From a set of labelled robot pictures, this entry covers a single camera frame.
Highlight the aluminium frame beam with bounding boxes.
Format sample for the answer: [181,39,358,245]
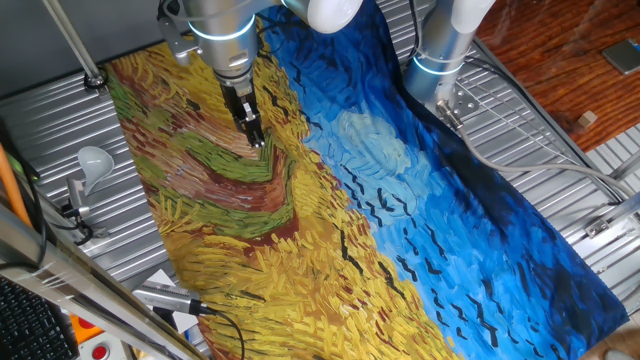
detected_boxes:
[0,202,207,360]

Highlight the black cables on arm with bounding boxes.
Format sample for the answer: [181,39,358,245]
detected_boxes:
[252,7,306,54]

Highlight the black keyboard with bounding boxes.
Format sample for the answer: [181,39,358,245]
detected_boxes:
[0,277,80,360]

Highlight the thin metal pole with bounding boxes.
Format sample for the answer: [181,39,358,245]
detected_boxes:
[41,0,109,92]

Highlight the grey camera beside ladle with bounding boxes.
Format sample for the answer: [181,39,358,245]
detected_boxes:
[66,178,92,221]

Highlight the metal corner bracket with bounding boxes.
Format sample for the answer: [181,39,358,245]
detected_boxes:
[583,192,640,239]

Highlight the orange tube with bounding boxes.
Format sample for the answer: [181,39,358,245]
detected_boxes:
[0,143,34,229]

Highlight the Van Gogh painting tablecloth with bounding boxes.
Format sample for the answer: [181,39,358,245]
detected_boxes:
[104,0,630,360]

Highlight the grey box red button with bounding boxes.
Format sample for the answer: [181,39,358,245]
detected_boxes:
[77,334,127,360]

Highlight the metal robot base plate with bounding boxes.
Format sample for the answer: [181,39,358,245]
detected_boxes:
[433,82,481,122]

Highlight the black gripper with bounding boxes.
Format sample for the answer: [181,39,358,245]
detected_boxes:
[214,68,267,150]

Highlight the flat grey device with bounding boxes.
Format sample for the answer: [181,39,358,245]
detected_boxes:
[601,38,640,76]

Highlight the white plastic ladle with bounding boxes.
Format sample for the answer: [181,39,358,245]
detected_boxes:
[76,145,116,197]

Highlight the black camera cable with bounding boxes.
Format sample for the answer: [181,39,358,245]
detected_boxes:
[197,303,247,360]

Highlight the silver depth camera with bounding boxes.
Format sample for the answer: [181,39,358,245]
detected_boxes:
[131,281,204,317]

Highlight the thick grey robot cable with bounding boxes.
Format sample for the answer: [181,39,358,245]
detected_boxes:
[436,99,640,201]

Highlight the black cable by ladle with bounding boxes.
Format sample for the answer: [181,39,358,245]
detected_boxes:
[47,202,96,247]

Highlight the orange box red button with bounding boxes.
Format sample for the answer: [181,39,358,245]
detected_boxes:
[69,313,105,345]

